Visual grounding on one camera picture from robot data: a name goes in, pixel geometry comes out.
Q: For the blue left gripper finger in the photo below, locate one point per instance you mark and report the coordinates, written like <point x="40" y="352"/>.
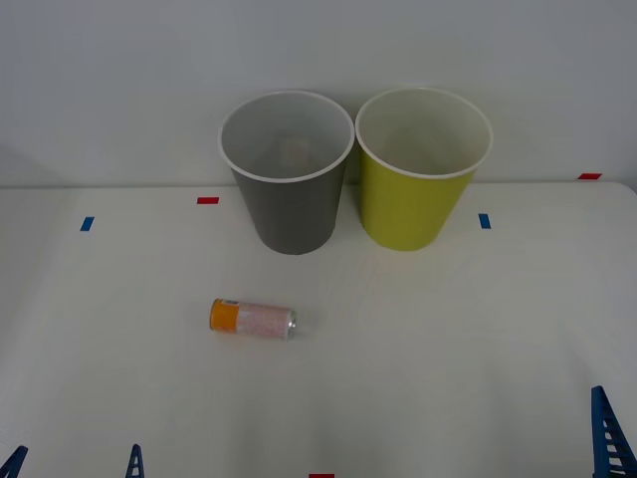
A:
<point x="14" y="464"/>
<point x="135" y="465"/>

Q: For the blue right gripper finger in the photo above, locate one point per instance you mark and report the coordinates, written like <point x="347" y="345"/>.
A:
<point x="609" y="438"/>

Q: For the orange and white drink can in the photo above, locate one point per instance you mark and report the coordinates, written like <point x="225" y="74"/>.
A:
<point x="249" y="318"/>

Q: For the grey plastic waste bin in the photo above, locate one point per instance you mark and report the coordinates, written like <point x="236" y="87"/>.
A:
<point x="293" y="219"/>

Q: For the yellow-green plastic waste bin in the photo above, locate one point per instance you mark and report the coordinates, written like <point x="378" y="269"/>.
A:
<point x="408" y="209"/>

